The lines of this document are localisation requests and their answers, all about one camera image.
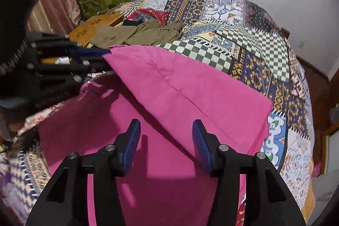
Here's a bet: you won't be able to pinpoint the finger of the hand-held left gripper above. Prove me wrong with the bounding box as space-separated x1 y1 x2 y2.
26 60 114 103
27 32 112 57

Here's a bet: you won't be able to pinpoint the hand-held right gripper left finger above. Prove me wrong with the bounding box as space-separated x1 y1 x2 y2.
25 119 142 226

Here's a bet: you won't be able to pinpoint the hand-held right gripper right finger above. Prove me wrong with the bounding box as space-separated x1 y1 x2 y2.
192 119 307 226

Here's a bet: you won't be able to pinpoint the pink pants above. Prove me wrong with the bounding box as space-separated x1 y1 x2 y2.
38 44 274 226

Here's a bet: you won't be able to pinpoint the olive green pants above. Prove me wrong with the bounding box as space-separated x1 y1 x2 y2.
91 20 186 49

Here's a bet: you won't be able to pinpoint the wooden low stool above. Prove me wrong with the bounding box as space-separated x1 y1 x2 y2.
68 13 124 48

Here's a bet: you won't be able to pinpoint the black cloth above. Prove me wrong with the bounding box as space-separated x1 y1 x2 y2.
122 19 145 27

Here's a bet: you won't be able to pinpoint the green patterned bag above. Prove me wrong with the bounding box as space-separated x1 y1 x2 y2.
79 0 131 20

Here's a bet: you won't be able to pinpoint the patchwork printed bedsheet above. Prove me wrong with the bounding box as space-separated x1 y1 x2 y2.
0 0 317 226

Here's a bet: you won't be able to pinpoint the wooden framed panel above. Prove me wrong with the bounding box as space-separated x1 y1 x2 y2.
320 122 339 176

